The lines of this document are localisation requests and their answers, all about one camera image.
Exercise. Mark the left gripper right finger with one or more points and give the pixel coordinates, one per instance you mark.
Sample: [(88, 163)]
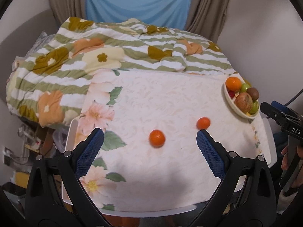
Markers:
[(245, 195)]

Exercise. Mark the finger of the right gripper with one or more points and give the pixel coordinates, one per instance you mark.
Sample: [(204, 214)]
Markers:
[(280, 118), (280, 107)]

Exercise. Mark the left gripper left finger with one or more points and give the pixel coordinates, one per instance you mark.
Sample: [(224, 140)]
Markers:
[(43, 203)]

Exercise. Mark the large green apple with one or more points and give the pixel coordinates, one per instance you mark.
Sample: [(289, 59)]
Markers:
[(255, 107)]

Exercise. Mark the brown kiwi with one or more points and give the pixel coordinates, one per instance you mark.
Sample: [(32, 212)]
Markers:
[(253, 92)]

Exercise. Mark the red yellow apple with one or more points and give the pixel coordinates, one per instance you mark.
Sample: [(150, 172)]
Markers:
[(244, 102)]

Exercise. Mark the small green apple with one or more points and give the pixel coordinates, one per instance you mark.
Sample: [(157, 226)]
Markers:
[(244, 87)]

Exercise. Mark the red cherry tomato front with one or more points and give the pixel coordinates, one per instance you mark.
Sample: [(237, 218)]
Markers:
[(231, 94)]

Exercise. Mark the large orange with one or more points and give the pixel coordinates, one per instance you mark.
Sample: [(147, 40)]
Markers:
[(233, 83)]

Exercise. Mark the right hand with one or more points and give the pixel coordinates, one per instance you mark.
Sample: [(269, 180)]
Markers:
[(294, 167)]

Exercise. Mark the cream cartoon plate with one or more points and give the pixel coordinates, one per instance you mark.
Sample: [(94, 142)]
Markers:
[(232, 104)]

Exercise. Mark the small tangerine near kiwi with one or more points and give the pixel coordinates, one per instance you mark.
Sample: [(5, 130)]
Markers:
[(203, 123)]

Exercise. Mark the floral white tablecloth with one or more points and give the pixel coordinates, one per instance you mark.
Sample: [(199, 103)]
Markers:
[(131, 175)]

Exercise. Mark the green striped floral blanket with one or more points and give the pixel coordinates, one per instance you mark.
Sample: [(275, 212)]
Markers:
[(50, 85)]

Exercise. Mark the small tangerine at centre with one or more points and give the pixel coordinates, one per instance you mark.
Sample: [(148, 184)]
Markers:
[(157, 138)]

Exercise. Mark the right beige curtain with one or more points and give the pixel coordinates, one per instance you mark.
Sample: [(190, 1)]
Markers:
[(207, 17)]

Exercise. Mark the blue cloth under window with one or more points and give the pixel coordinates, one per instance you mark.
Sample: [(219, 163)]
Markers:
[(163, 13)]

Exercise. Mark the grey bed headboard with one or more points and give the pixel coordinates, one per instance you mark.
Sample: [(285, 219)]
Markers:
[(20, 41)]

